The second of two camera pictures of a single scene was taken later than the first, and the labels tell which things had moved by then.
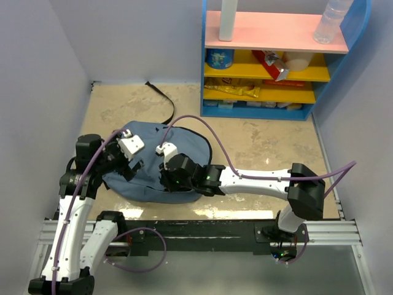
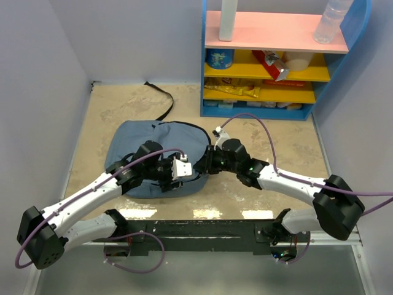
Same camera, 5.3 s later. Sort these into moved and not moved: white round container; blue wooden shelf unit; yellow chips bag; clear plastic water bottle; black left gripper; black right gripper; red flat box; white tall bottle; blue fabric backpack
Moved: black left gripper; blue fabric backpack; black right gripper
Not moved: blue wooden shelf unit; clear plastic water bottle; red flat box; white tall bottle; yellow chips bag; white round container
